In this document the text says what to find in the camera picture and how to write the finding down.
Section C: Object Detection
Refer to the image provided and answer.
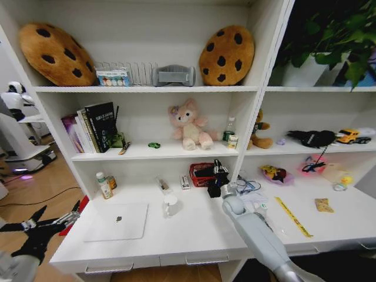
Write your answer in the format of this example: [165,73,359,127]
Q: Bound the clear plastic case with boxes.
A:
[155,175,174,193]

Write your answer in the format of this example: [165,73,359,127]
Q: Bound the red plastic basket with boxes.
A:
[189,162,224,188]

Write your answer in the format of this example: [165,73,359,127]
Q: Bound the brown teddy bear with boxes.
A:
[247,109,274,150]

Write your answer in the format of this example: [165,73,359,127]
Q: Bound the green glass holder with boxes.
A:
[109,131,127,149]

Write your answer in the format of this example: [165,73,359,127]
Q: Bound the pink plush cat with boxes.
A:
[167,98,219,151]

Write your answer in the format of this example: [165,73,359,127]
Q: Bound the black cap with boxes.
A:
[287,129,337,149]

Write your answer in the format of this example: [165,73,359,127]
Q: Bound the green leafy plant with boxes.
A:
[277,0,376,92]

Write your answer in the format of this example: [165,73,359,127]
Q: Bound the white paper packet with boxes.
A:
[240,190,270,213]

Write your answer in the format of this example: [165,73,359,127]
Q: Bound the silver laptop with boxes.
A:
[83,202,150,243]

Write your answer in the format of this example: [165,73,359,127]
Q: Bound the white book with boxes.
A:
[76,109,98,155]

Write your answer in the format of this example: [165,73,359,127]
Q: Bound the silver wire rack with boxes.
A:
[94,61,160,86]

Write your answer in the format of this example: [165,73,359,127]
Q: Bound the white bottle green cap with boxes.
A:
[95,171,114,200]

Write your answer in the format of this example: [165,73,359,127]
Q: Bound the silver drawer handle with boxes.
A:
[185,254,230,266]
[85,263,134,274]
[286,246,320,257]

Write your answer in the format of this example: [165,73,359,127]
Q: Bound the clear water bottle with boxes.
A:
[225,116,237,139]

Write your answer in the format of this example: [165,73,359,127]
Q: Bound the yellow toy truck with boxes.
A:
[335,127,372,146]

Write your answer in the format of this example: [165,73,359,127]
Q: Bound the large cookie plush pillow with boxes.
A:
[19,22,98,87]

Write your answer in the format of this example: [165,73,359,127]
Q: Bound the yellow ruler strip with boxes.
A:
[274,196,314,239]

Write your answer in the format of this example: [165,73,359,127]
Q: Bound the black floor cable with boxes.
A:
[0,186,82,207]

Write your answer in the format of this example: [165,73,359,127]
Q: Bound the grey neck massager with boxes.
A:
[151,65,196,88]

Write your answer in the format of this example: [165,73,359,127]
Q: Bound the purple book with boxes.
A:
[61,115,85,154]

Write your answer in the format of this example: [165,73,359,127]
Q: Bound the white shelf desk unit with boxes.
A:
[0,0,376,282]

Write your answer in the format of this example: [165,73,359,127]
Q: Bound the yellow black pen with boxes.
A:
[117,141,132,156]

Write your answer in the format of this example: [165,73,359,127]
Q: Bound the plush flower bouquet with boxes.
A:
[258,164,296,187]

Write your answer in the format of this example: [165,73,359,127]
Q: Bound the tan snack packet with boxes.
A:
[314,197,335,214]

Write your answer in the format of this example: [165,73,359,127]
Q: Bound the pink ring with black cord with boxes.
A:
[297,143,330,177]

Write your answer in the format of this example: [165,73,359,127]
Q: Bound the white wheeled robot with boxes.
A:
[0,81,58,174]

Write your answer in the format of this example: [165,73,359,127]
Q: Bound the small cookie plush pillow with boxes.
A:
[199,25,256,87]

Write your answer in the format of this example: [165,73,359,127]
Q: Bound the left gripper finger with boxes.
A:
[57,200,82,228]
[0,204,48,233]

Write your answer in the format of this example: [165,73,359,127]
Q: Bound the blue cable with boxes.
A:
[236,175,263,196]

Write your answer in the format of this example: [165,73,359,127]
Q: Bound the black book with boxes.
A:
[84,101,119,154]

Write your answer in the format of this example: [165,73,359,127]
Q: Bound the clear glass cup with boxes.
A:
[162,194,180,219]

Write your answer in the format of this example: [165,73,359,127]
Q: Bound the box of coloured rounds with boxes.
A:
[96,68,132,88]

